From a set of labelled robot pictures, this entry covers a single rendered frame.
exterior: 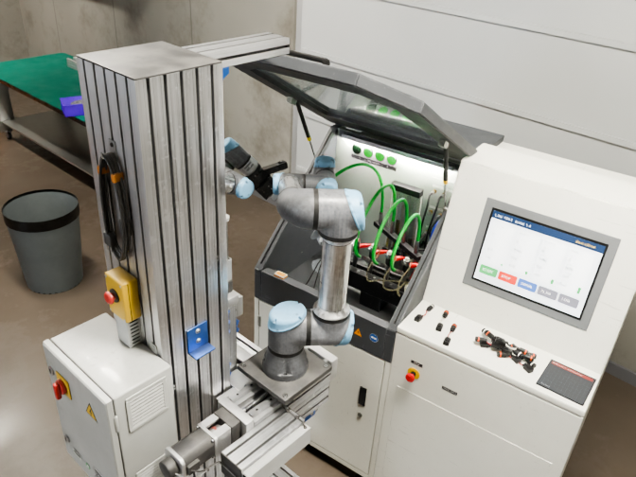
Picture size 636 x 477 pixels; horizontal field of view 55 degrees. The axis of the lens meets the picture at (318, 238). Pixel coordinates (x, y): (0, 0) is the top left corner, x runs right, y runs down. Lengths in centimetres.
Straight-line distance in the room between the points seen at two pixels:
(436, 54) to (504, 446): 229
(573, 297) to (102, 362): 157
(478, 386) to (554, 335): 33
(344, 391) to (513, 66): 197
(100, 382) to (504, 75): 268
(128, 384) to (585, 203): 157
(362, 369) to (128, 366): 110
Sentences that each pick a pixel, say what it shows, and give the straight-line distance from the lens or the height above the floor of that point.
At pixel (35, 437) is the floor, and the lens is 341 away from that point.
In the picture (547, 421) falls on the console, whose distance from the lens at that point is 231.
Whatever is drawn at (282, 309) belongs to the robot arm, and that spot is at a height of 126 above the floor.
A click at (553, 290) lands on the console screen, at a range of 233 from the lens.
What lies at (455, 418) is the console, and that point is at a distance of 247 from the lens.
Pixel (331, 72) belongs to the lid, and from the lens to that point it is 178.
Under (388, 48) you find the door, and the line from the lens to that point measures 400.
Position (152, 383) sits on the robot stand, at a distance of 177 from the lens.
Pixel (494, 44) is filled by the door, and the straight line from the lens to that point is 362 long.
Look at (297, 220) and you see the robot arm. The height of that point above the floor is 161.
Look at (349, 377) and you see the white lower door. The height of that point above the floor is 62.
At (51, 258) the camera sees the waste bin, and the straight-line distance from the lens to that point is 415.
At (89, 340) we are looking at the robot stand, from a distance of 191.
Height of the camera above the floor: 243
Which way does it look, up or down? 31 degrees down
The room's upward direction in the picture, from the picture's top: 4 degrees clockwise
